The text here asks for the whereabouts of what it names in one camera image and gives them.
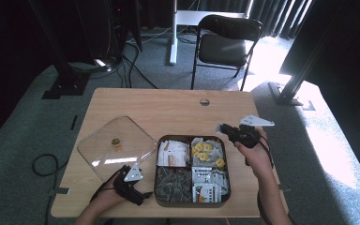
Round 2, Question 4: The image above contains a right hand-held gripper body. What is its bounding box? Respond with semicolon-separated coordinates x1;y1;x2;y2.
236;114;276;150

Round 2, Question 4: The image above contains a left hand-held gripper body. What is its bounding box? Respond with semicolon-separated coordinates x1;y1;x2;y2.
112;163;145;206

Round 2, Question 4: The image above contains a small white sachet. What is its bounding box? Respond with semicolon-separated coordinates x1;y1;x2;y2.
215;121;229;134

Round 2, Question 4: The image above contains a clear lid with gold knob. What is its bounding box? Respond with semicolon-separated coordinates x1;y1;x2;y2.
76;114;158;182

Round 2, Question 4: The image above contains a square brown compartment box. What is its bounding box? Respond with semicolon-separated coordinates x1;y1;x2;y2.
153;134;232;209

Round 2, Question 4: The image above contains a person's left hand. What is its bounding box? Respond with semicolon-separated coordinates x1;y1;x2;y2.
90;173;130;211

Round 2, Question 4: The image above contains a person's right hand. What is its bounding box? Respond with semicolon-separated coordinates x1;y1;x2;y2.
234;127;275;180

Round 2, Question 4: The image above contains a pile of dark tea bags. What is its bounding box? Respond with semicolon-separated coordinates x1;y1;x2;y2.
155;167;193;203

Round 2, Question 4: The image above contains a pile of yellow-tagged tea bags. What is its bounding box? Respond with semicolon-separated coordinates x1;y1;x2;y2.
190;136;227;168

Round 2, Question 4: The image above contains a pile of white paper sachets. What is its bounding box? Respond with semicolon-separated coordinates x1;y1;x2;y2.
157;139;190;168

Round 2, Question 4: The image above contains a pile of red-green label packets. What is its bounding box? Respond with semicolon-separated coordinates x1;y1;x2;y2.
191;166;231;203

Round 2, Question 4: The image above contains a black metal stand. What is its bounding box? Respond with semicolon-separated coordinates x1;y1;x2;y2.
27;0;92;100
267;0;345;107

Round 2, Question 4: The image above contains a black folding chair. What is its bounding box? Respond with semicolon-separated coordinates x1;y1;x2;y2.
190;14;264;92

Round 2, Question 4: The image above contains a black floor strip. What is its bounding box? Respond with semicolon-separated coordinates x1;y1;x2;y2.
69;114;79;131

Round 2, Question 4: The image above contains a dark curtain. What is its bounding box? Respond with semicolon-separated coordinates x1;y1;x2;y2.
196;0;314;40

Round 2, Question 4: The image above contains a dark equipment cabinet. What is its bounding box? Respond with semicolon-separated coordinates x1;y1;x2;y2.
73;0;143;67

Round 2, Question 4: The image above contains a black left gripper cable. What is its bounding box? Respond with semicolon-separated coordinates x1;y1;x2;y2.
89;169;124;203

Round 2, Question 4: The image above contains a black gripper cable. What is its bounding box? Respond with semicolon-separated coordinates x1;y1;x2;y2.
256;134;276;225
89;169;124;203

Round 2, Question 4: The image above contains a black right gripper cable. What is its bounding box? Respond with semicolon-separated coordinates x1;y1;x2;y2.
256;134;276;225

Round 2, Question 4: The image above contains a black looped floor cable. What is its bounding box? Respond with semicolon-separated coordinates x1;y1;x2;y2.
31;153;70;225

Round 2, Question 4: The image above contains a white desk frame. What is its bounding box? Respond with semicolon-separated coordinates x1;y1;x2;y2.
169;0;251;66

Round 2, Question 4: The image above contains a bundle of floor cables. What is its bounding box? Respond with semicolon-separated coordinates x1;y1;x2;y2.
67;26;198;90

